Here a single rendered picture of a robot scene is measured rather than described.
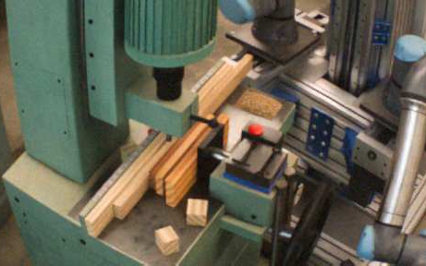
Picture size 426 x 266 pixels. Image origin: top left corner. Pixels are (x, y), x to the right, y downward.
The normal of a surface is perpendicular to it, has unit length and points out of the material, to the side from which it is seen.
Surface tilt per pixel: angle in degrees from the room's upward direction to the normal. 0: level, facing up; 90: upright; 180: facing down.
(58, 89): 90
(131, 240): 0
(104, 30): 90
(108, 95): 90
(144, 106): 90
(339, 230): 0
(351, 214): 0
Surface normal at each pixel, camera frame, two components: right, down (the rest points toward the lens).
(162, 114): -0.47, 0.57
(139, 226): 0.04, -0.75
